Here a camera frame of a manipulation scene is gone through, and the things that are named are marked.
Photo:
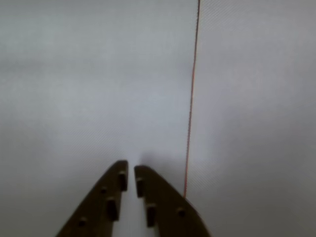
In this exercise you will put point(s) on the large grey mat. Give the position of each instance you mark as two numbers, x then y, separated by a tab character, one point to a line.
93	81

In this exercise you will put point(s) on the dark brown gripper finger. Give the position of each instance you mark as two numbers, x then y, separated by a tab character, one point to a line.
168	209
96	205

